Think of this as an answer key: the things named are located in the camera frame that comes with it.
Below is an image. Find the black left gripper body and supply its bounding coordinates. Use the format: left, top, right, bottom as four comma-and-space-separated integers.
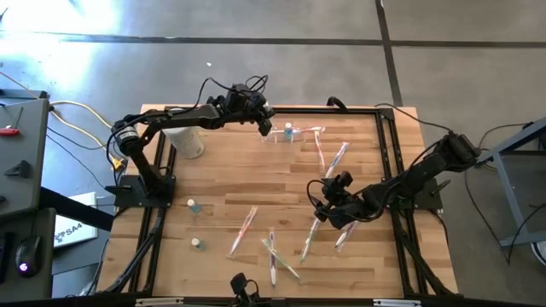
219, 83, 276, 124

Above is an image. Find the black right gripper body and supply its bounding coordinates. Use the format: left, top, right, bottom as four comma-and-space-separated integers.
317, 172, 376, 230

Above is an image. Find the green toothbrush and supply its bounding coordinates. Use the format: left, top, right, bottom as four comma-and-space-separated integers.
299, 217, 322, 263
260, 237, 302, 281

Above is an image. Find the purple toothbrush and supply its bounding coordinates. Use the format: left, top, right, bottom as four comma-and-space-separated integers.
267, 226, 278, 287
334, 220, 358, 252

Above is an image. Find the orange toothbrush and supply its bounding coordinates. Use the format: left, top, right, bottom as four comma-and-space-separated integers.
272, 125, 327, 136

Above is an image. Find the blue toothbrush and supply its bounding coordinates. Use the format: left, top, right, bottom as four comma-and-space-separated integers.
323, 142, 350, 180

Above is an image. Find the red toothbrush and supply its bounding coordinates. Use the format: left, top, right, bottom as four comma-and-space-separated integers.
314, 130, 328, 172

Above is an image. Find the pink toothbrush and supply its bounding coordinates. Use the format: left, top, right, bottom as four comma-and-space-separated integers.
228, 206, 259, 259

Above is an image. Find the clear acrylic organizer holder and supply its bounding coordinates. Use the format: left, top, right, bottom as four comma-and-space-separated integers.
260, 120, 308, 145

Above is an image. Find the white wipes canister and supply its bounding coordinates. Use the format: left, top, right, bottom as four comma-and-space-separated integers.
164, 108, 206, 159

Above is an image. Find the black diagonal desk bar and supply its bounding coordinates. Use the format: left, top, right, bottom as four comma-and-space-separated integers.
38, 186, 116, 232

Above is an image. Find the person's shoe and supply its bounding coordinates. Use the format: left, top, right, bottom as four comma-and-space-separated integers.
531, 240, 546, 265

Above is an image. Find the white printed box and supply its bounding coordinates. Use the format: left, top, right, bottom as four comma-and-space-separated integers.
53, 191, 99, 249

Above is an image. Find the grey side desk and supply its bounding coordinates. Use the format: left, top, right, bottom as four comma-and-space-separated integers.
0, 88, 56, 302

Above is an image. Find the black computer mouse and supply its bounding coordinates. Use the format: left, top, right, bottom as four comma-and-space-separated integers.
15, 235, 43, 278

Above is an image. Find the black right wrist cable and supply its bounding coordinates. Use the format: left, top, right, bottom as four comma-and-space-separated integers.
305, 178, 342, 223

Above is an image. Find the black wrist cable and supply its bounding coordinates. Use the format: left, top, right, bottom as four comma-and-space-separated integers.
305, 178, 342, 223
194, 74, 270, 112

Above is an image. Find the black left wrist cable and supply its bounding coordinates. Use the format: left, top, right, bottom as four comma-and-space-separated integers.
194, 74, 270, 112

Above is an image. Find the black frame handle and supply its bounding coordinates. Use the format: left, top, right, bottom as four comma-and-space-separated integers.
326, 96, 347, 113

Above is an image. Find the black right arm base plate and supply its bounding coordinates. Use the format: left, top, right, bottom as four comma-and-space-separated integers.
386, 177, 452, 211

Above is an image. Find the white frame bracket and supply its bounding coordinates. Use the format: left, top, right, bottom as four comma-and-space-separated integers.
135, 298, 184, 307
373, 298, 422, 307

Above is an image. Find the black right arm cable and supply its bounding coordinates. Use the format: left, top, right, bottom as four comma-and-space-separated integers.
374, 102, 453, 134

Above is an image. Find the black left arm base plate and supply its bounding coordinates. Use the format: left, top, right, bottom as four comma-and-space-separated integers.
105, 173, 177, 209

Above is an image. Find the yellow cable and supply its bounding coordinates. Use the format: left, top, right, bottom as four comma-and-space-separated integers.
50, 109, 125, 167
49, 100, 116, 129

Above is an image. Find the black floor cable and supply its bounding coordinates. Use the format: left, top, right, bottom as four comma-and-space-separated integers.
477, 122, 534, 150
463, 170, 546, 266

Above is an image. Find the blue-grey metal table frame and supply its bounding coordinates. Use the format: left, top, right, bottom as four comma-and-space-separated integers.
471, 117, 546, 249

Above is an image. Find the thin black cable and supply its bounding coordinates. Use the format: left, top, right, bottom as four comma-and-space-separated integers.
44, 125, 116, 188

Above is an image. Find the thin orange cable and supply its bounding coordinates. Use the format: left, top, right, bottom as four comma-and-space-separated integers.
0, 70, 42, 100

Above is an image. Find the black triangular bracket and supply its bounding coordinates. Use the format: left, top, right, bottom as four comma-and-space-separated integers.
3, 159, 32, 178

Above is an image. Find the red handled screwdriver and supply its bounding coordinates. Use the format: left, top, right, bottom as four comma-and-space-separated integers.
0, 106, 25, 137

